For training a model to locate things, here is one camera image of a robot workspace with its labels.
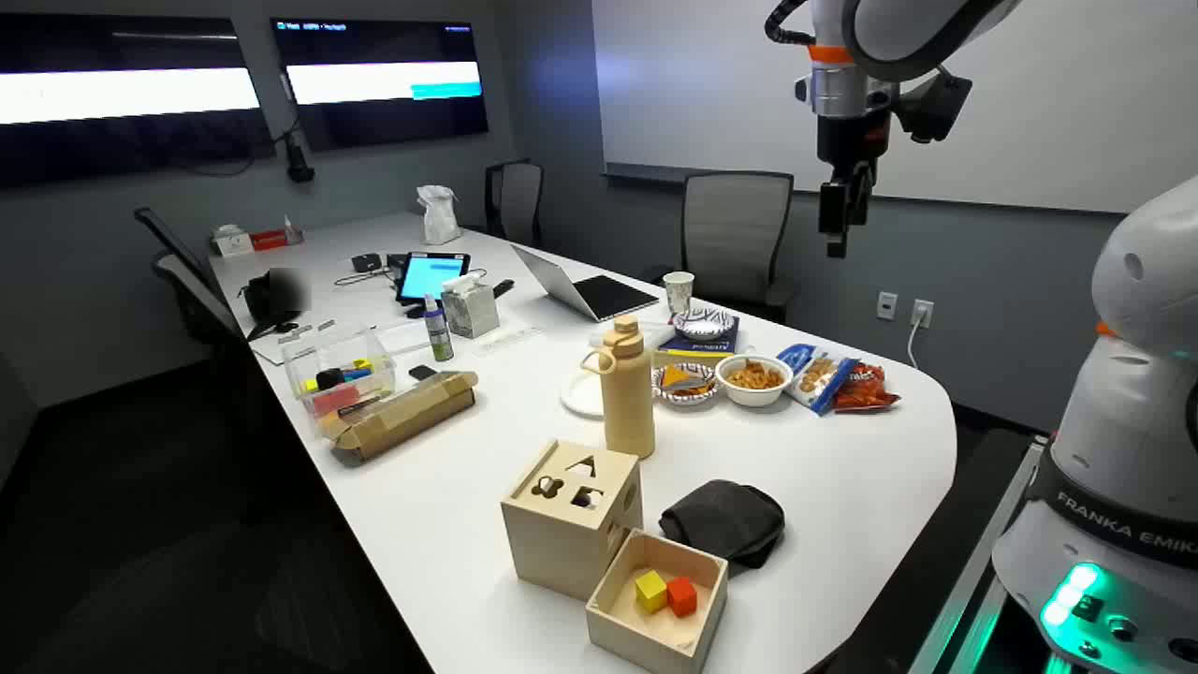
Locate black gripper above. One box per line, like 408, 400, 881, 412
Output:
811, 109, 900, 262

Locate yellow wooden cube block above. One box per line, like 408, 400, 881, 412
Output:
631, 566, 674, 619

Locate white carton box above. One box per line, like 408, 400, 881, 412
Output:
439, 272, 504, 340

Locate wooden shape sorting box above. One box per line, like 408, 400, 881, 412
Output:
497, 437, 649, 603

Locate red wooden cube block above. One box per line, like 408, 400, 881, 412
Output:
661, 573, 701, 619

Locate small red box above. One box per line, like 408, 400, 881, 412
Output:
248, 220, 307, 255

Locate small white box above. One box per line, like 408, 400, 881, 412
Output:
210, 220, 258, 262

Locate grey mesh office chair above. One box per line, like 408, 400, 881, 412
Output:
482, 159, 545, 249
679, 168, 796, 319

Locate blue snack bag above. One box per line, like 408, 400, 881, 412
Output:
775, 340, 863, 418

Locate red chip bag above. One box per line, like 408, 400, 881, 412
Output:
832, 361, 902, 418

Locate paper coffee cup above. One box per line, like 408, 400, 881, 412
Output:
658, 265, 701, 327

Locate white bowl with crackers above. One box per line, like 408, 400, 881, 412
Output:
715, 351, 796, 412

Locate blue and yellow book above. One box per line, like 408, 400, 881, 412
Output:
654, 311, 745, 372

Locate small bowl with snacks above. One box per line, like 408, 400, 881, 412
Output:
651, 361, 725, 412

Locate large white whiteboard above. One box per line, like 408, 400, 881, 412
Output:
588, 0, 1198, 217

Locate open black laptop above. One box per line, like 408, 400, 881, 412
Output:
509, 241, 661, 327

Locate beige water bottle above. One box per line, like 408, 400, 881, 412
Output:
579, 314, 658, 461

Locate flat white plate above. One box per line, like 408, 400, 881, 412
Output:
559, 364, 615, 422

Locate dark grey folded cloth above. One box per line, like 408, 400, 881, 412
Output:
654, 476, 791, 573

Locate white plastic bag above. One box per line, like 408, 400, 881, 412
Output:
413, 179, 465, 250

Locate tablet with lit screen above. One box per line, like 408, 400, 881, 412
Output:
392, 249, 475, 311

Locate small clear bottle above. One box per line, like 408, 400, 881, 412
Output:
422, 296, 455, 369

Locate open wooden tray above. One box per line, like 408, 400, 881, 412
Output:
584, 528, 735, 674

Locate small black devices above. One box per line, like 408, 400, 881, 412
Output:
347, 250, 413, 282

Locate clear plastic storage bin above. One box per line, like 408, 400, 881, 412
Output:
281, 327, 401, 422

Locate white paper sheets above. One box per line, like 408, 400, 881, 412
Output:
252, 314, 344, 372

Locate black office chair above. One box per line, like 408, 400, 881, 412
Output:
132, 201, 256, 357

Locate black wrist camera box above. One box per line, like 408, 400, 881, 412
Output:
890, 69, 978, 146

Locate wall display screen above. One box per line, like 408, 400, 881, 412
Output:
269, 14, 494, 155
0, 13, 274, 195

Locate black conference camera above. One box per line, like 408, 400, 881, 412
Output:
278, 121, 319, 188

